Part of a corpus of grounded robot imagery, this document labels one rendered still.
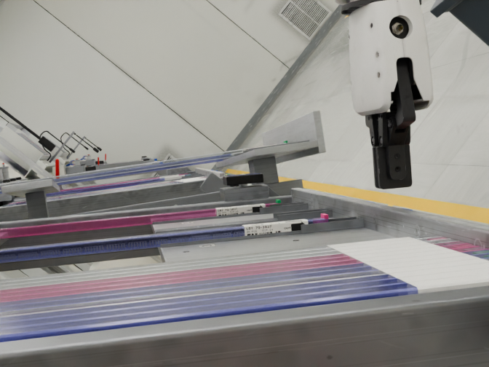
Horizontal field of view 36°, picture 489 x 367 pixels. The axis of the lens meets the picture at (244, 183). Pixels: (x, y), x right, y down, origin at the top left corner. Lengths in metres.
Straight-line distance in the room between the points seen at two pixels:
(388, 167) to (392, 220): 0.09
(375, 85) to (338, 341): 0.40
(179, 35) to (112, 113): 1.14
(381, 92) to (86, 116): 7.79
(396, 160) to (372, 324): 0.40
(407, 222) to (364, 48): 0.18
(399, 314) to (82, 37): 8.22
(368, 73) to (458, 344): 0.40
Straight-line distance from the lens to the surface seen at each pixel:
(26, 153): 5.46
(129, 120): 8.40
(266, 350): 0.32
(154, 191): 1.76
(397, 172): 0.72
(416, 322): 0.34
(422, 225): 0.58
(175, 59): 8.48
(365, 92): 0.72
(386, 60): 0.68
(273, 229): 0.70
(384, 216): 0.65
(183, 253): 0.63
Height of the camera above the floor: 0.93
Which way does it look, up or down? 8 degrees down
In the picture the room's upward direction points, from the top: 52 degrees counter-clockwise
